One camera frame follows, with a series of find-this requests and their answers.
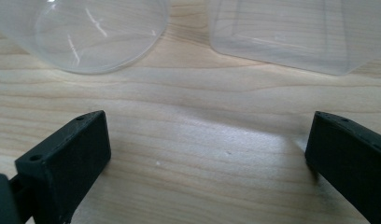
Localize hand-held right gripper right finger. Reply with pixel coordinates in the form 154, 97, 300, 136
304, 110, 381, 224

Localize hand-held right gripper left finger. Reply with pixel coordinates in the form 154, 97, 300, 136
14, 109, 112, 224

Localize round clear plastic container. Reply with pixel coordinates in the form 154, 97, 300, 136
0, 0, 171, 75

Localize square frosted plastic container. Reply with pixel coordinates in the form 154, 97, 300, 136
206, 0, 381, 77

